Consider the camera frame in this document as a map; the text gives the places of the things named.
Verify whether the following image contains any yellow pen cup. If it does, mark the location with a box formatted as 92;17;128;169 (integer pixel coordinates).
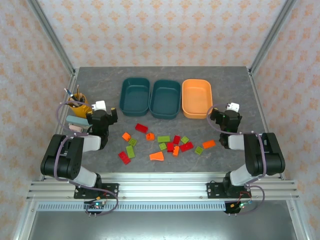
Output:
67;93;93;118

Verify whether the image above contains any teal oblong case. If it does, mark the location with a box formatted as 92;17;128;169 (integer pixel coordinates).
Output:
66;115;90;128

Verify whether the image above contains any orange plastic container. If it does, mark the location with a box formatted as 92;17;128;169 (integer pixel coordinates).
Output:
181;78;214;120

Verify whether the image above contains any pink eraser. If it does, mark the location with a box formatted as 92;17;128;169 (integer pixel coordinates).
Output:
67;123;85;133

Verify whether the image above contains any teal plastic container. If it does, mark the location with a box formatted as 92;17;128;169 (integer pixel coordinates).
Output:
149;79;182;120
118;77;151;117

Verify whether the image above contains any orange lego slope piece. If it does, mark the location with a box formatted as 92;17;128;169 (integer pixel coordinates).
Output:
149;151;165;162

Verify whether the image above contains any small circuit board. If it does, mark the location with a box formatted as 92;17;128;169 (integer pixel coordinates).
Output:
83;197;109;216
226;198;254;216

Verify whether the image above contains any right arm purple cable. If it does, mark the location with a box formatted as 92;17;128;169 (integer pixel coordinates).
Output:
206;102;266;216

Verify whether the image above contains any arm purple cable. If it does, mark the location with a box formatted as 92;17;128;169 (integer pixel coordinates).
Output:
53;101;120;216
206;102;266;216

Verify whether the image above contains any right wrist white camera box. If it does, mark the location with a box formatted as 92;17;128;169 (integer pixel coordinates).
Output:
225;101;241;113

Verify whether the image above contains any aluminium side rail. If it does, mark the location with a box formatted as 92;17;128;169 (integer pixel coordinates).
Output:
41;71;80;182
248;68;286;181

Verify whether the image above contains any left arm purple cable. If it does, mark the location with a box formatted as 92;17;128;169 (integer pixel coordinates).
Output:
53;101;120;216

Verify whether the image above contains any wide aluminium base rail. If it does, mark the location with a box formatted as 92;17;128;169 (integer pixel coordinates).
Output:
26;172;300;201

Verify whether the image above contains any aluminium frame post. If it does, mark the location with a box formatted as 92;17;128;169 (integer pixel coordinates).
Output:
26;0;77;76
248;0;298;76

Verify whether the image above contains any white slotted cable duct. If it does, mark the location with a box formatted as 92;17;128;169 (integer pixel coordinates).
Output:
37;202;227;212

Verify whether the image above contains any aluminium frame leg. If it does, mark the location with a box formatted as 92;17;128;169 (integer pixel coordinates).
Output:
286;199;310;240
12;199;38;240

